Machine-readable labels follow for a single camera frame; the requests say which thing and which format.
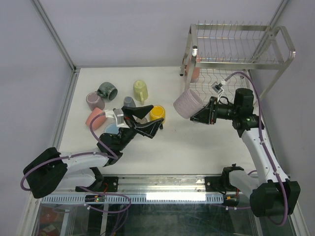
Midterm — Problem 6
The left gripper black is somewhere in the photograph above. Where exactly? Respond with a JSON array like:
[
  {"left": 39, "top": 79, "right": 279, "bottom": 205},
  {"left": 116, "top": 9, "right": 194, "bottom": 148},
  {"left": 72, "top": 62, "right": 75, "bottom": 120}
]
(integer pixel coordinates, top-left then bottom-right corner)
[{"left": 116, "top": 105, "right": 163, "bottom": 151}]

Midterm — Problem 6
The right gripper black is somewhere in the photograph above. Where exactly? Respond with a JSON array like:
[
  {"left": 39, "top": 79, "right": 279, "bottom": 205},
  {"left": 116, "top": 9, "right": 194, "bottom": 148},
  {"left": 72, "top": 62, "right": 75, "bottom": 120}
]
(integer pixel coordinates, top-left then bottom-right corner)
[{"left": 190, "top": 96, "right": 239, "bottom": 124}]

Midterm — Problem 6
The lilac ribbed mug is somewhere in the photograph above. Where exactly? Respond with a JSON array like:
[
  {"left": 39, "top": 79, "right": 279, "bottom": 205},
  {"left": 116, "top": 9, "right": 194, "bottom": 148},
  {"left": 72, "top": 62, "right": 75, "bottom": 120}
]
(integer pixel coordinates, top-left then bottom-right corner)
[{"left": 173, "top": 89, "right": 204, "bottom": 119}]

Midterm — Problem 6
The pink tall tumbler cup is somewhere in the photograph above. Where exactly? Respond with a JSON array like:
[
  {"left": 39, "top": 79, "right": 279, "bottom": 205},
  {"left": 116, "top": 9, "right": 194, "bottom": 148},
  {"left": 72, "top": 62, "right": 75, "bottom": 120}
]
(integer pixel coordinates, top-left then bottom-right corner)
[{"left": 185, "top": 57, "right": 200, "bottom": 83}]

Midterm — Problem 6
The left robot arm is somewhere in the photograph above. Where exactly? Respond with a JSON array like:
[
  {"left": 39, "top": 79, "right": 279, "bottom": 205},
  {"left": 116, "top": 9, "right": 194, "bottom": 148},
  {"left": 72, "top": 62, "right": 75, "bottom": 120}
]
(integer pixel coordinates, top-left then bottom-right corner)
[{"left": 20, "top": 105, "right": 164, "bottom": 199}]

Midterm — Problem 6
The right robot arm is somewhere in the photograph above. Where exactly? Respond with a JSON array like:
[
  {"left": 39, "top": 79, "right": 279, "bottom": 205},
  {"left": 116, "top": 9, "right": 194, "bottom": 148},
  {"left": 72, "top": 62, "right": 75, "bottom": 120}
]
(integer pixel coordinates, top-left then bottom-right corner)
[{"left": 190, "top": 88, "right": 301, "bottom": 217}]

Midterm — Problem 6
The steel dish rack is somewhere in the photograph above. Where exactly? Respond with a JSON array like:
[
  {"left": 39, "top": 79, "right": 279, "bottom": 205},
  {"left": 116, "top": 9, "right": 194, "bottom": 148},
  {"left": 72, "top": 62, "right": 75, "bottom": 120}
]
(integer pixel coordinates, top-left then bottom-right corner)
[{"left": 180, "top": 22, "right": 296, "bottom": 102}]

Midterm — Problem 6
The small taupe mug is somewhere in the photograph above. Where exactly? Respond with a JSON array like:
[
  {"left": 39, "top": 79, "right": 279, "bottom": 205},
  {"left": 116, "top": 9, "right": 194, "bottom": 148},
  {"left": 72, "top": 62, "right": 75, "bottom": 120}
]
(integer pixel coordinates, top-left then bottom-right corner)
[{"left": 136, "top": 118, "right": 148, "bottom": 124}]

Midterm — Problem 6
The slate blue small mug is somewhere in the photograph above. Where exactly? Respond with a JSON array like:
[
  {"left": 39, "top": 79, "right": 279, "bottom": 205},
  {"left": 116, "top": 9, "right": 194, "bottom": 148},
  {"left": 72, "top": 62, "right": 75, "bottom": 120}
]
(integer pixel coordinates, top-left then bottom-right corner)
[{"left": 124, "top": 96, "right": 136, "bottom": 108}]

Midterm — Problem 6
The pale yellow mug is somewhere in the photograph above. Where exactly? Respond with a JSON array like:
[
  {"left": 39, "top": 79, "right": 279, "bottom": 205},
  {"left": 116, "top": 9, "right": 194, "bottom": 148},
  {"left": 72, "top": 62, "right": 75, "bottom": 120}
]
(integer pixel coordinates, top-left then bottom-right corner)
[{"left": 133, "top": 80, "right": 148, "bottom": 105}]

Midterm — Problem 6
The light blue mug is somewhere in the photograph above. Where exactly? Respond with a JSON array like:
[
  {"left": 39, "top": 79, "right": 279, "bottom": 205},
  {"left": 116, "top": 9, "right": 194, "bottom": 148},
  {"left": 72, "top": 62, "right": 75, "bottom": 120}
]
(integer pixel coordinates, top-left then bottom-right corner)
[{"left": 104, "top": 123, "right": 119, "bottom": 134}]

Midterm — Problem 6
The pink tumbler cup left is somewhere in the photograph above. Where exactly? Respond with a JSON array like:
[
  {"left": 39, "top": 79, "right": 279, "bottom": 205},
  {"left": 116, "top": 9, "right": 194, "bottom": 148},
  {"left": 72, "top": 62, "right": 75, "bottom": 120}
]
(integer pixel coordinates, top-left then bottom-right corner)
[{"left": 85, "top": 108, "right": 107, "bottom": 131}]

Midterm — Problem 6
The dark green glazed mug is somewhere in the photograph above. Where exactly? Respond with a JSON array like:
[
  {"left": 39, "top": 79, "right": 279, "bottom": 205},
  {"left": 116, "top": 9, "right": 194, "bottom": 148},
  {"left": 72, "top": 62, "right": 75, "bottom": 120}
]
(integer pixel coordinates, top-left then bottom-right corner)
[{"left": 96, "top": 82, "right": 118, "bottom": 101}]

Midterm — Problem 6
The mauve upside-down mug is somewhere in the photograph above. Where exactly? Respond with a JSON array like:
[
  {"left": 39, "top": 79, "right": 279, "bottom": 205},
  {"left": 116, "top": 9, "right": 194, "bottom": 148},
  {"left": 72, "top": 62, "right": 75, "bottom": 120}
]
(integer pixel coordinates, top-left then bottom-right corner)
[{"left": 86, "top": 91, "right": 105, "bottom": 111}]

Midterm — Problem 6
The yellow mug black handle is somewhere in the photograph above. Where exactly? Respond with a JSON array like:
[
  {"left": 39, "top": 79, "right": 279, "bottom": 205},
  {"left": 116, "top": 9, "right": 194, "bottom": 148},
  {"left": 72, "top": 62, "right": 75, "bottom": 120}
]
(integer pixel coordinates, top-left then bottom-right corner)
[{"left": 149, "top": 105, "right": 165, "bottom": 130}]

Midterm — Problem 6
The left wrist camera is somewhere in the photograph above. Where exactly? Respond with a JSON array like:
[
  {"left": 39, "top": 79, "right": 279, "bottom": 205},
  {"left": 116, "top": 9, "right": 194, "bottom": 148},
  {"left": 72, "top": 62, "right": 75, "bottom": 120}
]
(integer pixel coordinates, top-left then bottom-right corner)
[{"left": 104, "top": 109, "right": 129, "bottom": 128}]

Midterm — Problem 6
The aluminium mounting rail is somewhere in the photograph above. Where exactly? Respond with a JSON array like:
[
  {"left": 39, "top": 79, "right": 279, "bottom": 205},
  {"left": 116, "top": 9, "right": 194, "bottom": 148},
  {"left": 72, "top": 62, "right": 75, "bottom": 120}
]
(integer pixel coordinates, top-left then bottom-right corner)
[{"left": 48, "top": 173, "right": 238, "bottom": 193}]

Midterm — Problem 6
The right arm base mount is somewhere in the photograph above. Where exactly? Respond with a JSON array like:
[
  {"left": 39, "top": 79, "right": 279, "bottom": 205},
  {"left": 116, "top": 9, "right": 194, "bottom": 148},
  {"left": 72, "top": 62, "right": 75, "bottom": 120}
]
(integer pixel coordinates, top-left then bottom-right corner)
[{"left": 204, "top": 164, "right": 244, "bottom": 195}]

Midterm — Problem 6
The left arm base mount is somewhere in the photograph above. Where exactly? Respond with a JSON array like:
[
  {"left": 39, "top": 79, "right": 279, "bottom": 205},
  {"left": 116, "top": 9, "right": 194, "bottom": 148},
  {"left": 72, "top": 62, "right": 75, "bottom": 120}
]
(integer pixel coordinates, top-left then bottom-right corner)
[{"left": 75, "top": 167, "right": 119, "bottom": 193}]

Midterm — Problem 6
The white slotted cable duct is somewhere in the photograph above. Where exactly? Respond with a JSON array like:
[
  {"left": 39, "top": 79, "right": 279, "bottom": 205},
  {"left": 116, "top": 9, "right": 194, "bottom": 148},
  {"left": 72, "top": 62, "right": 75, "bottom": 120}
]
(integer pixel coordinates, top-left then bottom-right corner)
[{"left": 41, "top": 192, "right": 223, "bottom": 205}]

